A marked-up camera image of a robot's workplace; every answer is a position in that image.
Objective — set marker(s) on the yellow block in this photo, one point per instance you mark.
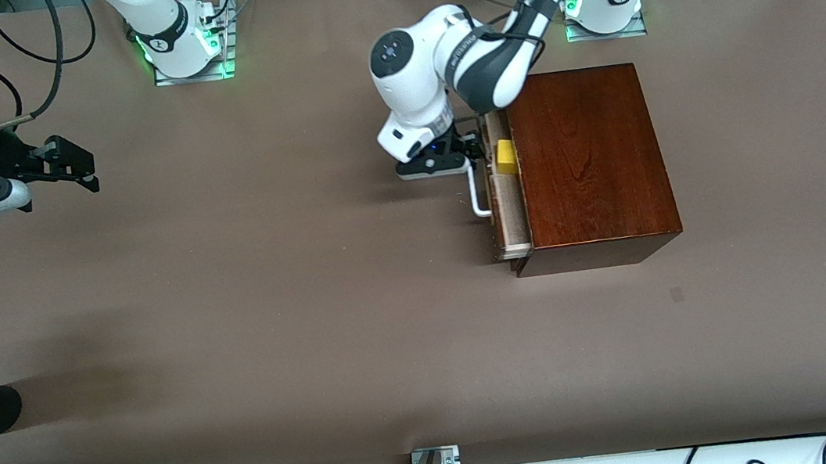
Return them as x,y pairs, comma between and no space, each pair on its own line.
506,157

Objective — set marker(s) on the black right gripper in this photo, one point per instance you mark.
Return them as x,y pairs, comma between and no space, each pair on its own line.
0,153

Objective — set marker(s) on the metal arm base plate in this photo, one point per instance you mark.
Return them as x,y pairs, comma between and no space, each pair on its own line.
606,36
193,75

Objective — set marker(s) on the metal corner bracket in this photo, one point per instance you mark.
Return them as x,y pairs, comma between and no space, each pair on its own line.
448,456

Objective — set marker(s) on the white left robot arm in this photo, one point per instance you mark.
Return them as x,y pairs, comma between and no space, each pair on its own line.
410,78

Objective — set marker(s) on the dark brown wooden box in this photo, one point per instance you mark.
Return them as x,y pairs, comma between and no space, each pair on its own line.
594,162

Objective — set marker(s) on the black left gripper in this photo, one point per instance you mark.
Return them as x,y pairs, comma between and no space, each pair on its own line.
452,145

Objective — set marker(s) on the brown paper table cover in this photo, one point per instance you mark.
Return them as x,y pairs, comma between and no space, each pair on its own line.
269,281

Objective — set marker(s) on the wooden drawer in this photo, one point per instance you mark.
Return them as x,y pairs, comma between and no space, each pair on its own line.
508,204

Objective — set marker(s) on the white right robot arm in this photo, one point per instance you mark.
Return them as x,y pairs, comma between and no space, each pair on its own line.
171,25

